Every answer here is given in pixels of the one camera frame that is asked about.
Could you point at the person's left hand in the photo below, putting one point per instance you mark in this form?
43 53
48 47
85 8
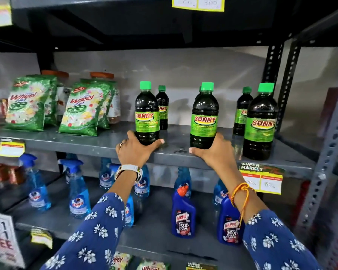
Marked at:
131 153

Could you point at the orange-lidded clear jar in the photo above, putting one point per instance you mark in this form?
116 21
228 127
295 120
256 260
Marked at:
63 92
115 106

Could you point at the copper-coloured packets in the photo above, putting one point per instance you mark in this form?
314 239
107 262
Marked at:
8 174

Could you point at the dark green-capped cleaner bottle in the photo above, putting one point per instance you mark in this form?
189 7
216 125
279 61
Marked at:
204 118
147 115

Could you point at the white wristwatch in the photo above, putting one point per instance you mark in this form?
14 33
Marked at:
128 168

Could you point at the row of blue spray bottles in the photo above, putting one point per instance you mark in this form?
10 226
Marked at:
78 194

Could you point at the person's right forearm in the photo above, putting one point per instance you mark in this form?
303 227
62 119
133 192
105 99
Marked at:
259 222

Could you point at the green and yellow price tag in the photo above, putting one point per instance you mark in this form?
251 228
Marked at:
262 178
201 266

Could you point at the row of dark cleaner bottles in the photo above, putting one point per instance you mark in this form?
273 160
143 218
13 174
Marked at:
260 123

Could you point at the grey slotted metal rack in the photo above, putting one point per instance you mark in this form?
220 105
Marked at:
326 157

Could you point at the white offer sign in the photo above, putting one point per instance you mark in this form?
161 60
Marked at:
2 239

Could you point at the crumpled yellow price tag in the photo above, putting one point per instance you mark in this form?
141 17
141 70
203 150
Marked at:
41 238

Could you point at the green detergent packet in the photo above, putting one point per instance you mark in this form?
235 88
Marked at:
108 106
121 261
52 101
152 265
26 105
81 109

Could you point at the blue toilet cleaner bottle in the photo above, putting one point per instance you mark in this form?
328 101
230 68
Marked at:
228 222
183 213

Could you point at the person's right hand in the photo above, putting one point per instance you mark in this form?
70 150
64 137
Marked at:
221 156

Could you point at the small yellow price tag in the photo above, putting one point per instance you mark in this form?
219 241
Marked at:
10 149

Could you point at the person's right thumb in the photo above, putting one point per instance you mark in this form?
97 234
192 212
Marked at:
199 152

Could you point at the yellow-edged white price tag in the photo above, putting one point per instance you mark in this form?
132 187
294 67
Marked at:
198 2

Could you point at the dark metal shelf rack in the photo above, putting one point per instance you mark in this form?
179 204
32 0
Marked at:
174 158

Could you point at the person's left thumb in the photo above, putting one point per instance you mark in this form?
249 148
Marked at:
157 146

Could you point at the person's left forearm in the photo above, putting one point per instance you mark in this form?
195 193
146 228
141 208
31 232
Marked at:
101 222

